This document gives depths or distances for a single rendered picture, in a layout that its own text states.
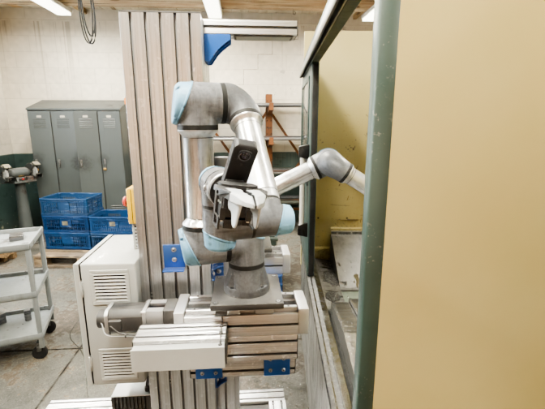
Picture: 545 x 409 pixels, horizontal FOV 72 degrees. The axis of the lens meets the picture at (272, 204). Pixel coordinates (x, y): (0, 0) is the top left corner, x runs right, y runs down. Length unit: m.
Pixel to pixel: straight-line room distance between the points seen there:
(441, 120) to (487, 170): 0.13
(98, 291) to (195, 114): 0.72
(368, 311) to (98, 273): 0.93
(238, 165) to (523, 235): 0.57
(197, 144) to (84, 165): 5.04
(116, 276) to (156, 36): 0.79
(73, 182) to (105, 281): 4.88
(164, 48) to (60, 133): 4.99
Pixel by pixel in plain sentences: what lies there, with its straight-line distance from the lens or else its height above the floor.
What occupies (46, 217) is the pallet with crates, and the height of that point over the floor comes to 0.56.
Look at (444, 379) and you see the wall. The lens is 0.95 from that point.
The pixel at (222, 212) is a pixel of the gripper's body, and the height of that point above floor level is 1.55.
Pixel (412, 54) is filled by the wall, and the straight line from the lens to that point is 0.75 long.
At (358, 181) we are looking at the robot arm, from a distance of 1.64.
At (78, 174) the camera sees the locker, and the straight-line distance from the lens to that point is 6.19.
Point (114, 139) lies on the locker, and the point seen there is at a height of 1.44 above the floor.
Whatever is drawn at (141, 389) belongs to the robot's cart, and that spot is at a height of 0.63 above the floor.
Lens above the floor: 1.70
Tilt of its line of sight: 13 degrees down
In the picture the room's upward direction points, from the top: straight up
